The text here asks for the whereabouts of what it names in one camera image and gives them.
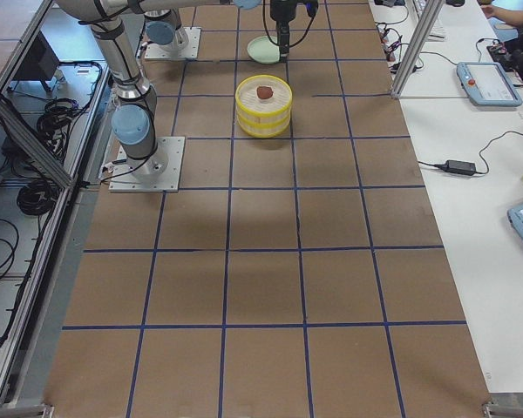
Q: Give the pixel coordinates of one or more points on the black gripper by plate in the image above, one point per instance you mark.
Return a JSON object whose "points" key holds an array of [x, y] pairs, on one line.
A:
{"points": [[281, 10]]}

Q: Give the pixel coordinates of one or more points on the brown bun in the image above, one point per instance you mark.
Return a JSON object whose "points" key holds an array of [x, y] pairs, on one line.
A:
{"points": [[264, 92]]}

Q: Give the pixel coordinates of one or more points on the yellow steamer layer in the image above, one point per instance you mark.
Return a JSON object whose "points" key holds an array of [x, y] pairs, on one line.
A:
{"points": [[253, 109], [263, 130]]}

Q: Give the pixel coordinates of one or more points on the pale green plate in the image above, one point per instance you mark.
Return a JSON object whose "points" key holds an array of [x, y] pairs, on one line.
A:
{"points": [[264, 50]]}

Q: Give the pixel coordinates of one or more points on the white keyboard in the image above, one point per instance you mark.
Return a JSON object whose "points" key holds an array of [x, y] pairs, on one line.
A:
{"points": [[427, 12]]}

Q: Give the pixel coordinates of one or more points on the blue teach pendant far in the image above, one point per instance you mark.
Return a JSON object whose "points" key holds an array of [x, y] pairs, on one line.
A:
{"points": [[486, 84]]}

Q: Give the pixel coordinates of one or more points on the black power adapter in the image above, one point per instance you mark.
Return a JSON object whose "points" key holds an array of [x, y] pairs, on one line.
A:
{"points": [[457, 167]]}

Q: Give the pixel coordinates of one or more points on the aluminium frame post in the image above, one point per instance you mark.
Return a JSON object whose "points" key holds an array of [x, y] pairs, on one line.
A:
{"points": [[405, 69]]}

